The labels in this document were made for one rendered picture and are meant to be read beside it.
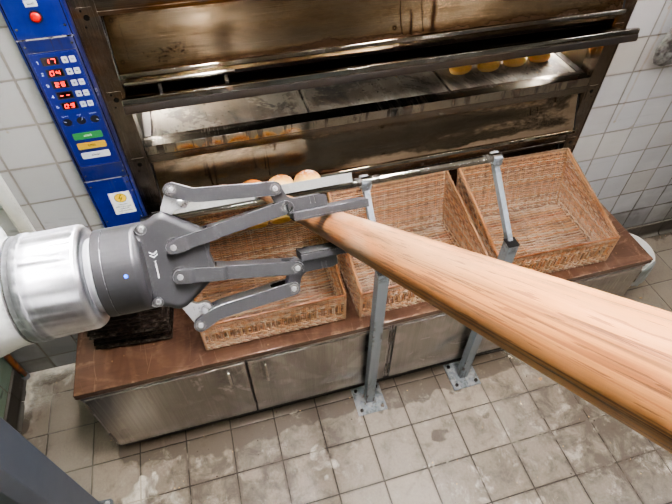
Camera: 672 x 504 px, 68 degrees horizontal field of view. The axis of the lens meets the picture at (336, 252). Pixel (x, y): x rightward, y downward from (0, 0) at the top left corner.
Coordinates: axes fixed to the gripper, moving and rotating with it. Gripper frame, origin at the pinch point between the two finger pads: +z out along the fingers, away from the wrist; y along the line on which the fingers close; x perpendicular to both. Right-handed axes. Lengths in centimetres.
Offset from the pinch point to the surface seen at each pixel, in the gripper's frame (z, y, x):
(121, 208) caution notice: -47, 0, -157
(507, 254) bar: 83, 38, -113
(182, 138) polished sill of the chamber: -19, -21, -146
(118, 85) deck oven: -34, -39, -131
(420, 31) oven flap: 66, -42, -124
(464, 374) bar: 85, 107, -166
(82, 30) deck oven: -38, -53, -120
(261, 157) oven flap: 8, -10, -154
